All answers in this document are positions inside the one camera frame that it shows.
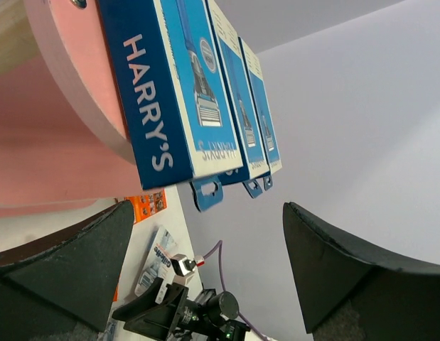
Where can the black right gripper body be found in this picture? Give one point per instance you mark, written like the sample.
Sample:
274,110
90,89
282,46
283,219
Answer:
211,316

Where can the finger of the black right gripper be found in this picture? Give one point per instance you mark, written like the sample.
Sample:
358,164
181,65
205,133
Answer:
139,305
155,322

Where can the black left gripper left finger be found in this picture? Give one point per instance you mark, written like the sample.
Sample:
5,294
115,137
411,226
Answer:
61,286

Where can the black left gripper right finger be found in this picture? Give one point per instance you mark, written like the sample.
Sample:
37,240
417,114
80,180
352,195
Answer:
351,289

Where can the white Gillette pack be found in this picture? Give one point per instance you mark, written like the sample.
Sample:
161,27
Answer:
158,262

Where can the blue Harry's razor box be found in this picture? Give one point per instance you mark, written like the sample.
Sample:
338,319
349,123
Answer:
256,83

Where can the blue Harry's box front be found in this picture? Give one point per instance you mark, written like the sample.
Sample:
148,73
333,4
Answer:
239,96

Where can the clear blister razor pack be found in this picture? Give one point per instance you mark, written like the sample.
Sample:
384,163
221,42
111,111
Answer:
108,334

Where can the pink three-tier shelf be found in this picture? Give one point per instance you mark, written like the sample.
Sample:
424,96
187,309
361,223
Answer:
63,142

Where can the orange Gillette box centre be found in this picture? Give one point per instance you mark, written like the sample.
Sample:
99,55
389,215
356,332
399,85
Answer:
115,297

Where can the orange razor cartridge box right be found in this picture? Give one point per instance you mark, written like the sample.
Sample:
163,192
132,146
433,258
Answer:
146,206

